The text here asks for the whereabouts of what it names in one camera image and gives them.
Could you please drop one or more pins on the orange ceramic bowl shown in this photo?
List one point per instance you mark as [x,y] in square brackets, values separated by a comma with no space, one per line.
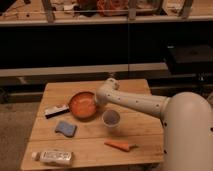
[82,105]

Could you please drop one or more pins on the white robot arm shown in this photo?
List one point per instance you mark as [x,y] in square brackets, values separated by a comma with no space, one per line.
[187,120]

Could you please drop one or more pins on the small clear plastic cup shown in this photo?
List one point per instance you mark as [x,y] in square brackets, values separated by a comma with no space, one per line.
[111,118]

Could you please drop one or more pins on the wooden table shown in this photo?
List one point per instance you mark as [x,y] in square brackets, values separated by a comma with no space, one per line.
[88,143]

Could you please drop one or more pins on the blue sponge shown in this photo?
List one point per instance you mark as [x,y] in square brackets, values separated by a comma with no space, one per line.
[66,129]

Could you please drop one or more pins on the orange toy carrot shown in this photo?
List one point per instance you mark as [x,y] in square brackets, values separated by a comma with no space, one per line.
[120,145]

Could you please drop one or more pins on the black box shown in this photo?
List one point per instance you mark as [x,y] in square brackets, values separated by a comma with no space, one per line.
[190,59]

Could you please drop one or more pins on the white plastic bottle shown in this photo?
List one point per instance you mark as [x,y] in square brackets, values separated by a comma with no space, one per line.
[53,157]

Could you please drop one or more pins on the long wooden shelf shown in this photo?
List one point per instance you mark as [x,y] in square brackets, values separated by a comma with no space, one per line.
[86,12]

